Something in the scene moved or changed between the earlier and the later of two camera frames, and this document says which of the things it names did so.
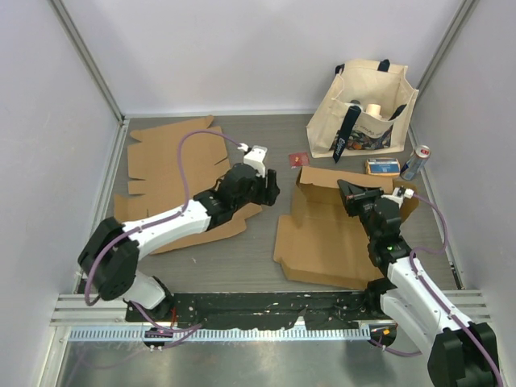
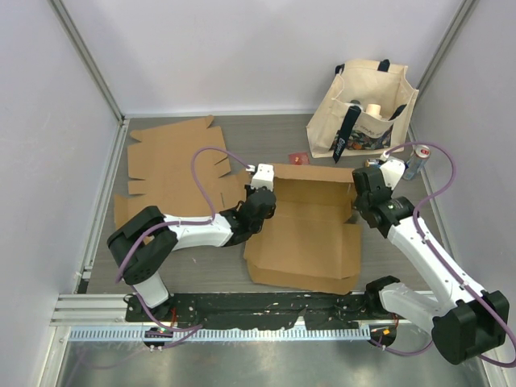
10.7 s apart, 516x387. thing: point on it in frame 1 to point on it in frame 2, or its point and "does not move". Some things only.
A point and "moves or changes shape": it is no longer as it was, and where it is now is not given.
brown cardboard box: (321, 241) moves or changes shape
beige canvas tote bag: (365, 109) does not move
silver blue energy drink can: (415, 163) does not move
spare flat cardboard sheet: (153, 161) does not move
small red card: (298, 159) does not move
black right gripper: (353, 195) to (357, 201)
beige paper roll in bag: (373, 109) does not move
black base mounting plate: (333, 310) does not move
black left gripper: (268, 196) to (249, 190)
